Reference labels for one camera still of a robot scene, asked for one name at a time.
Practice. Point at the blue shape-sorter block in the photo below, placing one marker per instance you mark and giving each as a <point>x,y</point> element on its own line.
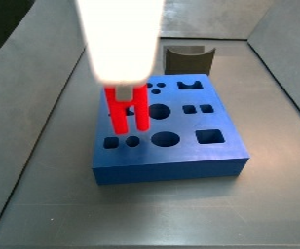
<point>190,143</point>

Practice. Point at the dark grey curved holder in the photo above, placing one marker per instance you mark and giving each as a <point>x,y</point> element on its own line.
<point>187,60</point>

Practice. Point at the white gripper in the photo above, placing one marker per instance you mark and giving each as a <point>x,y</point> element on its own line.
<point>120,30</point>

